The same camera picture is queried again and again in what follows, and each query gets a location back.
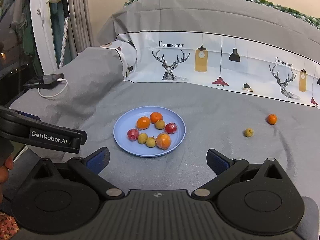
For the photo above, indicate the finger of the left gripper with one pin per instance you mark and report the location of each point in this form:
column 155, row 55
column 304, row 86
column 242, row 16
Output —
column 30, row 130

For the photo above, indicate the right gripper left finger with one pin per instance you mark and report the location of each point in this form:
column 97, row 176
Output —
column 86, row 170

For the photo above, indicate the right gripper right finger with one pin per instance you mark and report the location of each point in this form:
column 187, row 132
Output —
column 227, row 171

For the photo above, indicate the red fruit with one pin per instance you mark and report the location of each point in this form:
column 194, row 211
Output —
column 133, row 134
column 170, row 128

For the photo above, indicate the green yellow small fruit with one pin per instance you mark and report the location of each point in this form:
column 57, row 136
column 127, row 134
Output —
column 142, row 138

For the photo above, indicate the small orange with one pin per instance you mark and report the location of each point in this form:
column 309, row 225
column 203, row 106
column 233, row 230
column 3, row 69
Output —
column 272, row 119
column 163, row 141

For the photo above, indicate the plastic orange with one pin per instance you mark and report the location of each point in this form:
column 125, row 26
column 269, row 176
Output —
column 143, row 123

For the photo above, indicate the bare orange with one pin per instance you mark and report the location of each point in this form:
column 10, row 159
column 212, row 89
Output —
column 155, row 116

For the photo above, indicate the person left hand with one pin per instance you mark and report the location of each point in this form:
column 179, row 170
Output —
column 4, row 173

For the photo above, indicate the black smartphone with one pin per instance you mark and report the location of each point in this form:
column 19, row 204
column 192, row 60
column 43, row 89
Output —
column 44, row 81

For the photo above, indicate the grey printed bed sheet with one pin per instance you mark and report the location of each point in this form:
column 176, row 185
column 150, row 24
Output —
column 214, row 68

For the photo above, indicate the grey curtain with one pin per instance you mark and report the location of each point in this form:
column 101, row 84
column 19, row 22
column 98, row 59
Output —
column 80, row 35

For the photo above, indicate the white hose pole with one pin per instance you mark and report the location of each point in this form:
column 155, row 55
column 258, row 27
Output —
column 59, row 12

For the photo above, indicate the white window frame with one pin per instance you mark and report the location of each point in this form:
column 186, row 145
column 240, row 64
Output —
column 43, row 35

